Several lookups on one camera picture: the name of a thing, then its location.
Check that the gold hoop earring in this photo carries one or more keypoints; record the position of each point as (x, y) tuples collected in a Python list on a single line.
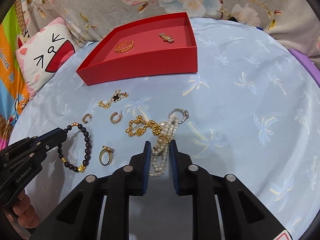
[(116, 117)]

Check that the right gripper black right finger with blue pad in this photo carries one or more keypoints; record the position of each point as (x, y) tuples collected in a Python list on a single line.
[(192, 180)]

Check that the white pink cat pillow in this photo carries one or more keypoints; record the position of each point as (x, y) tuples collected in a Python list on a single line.
[(44, 53)]

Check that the gold wrist watch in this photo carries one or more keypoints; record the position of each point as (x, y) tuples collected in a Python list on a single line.
[(166, 38)]

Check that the small rose gold earring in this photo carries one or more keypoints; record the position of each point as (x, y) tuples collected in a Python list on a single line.
[(87, 118)]

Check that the gold twisted bangle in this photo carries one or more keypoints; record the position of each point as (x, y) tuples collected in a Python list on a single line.
[(124, 46)]

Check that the red cardboard tray box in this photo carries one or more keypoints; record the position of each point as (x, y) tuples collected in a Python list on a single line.
[(150, 55)]

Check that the person's left hand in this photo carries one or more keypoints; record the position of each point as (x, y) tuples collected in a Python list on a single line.
[(23, 212)]

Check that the dark bead bracelet gold charm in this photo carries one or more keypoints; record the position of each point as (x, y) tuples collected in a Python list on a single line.
[(87, 151)]

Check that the colourful cartoon bedsheet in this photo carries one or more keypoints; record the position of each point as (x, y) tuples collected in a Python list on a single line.
[(14, 94)]

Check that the grey floral blanket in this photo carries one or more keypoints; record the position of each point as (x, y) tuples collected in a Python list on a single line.
[(291, 22)]

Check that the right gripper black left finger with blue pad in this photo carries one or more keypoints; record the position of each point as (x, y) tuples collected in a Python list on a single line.
[(129, 180)]

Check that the purple cloth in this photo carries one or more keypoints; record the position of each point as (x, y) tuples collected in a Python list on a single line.
[(308, 65)]

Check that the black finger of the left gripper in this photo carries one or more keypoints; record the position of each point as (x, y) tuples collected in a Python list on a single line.
[(51, 139)]

